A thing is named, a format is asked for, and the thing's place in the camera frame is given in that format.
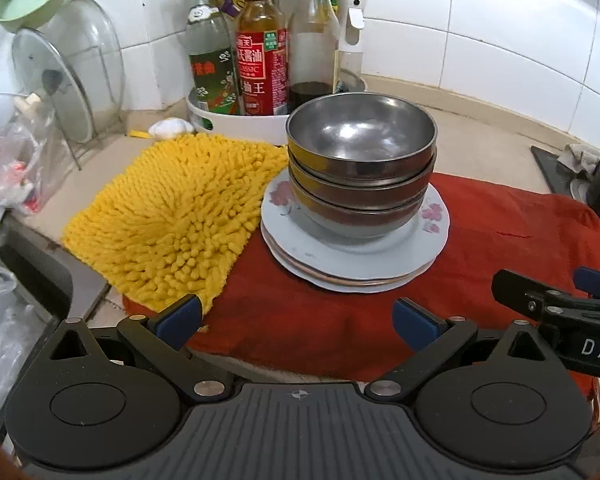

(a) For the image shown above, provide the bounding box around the pink flower plate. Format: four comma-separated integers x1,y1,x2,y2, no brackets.
261,228,434,295
261,170,451,281

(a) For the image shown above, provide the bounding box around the large steel bowl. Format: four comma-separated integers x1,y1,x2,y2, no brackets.
289,154,437,210

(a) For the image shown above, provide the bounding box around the small multicolour flower plate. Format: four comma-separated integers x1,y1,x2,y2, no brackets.
265,240,436,287

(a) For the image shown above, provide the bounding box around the red cloth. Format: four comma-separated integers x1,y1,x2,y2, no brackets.
189,174,600,382

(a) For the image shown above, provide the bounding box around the yellow chenille mat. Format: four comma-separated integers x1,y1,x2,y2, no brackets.
61,133,288,312

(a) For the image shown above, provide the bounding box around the grey rag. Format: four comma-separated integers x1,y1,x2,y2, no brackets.
557,143,600,177

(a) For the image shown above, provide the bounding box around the garlic bulb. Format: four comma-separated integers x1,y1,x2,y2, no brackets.
148,117,195,140

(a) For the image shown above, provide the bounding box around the clear plastic bag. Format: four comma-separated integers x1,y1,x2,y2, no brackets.
0,93,72,216

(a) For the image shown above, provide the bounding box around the white round turntable tray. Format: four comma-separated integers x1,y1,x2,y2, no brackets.
185,71,368,148

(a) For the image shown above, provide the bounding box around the green label clear bottle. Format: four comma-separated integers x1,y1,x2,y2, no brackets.
185,0,240,115

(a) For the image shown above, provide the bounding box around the red label soy sauce bottle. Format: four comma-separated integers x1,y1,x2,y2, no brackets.
236,0,288,116

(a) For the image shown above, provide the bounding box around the white spray bottle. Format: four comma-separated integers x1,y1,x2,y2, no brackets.
336,0,366,92

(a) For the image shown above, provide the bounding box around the front glass pot lid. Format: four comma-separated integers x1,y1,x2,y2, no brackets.
12,27,95,144

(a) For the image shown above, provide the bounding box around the glass pot lid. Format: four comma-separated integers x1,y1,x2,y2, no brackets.
12,27,95,144
42,0,125,131

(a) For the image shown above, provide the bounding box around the rear glass pot lid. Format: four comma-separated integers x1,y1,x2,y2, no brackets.
42,0,125,131

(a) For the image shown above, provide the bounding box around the dark liquid clear bottle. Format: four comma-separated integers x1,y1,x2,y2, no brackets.
288,0,339,112

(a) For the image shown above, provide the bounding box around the purple gold packet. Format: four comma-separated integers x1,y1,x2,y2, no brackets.
213,0,245,20

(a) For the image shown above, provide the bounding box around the wire lid rack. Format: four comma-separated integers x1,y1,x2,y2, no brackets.
57,46,125,157

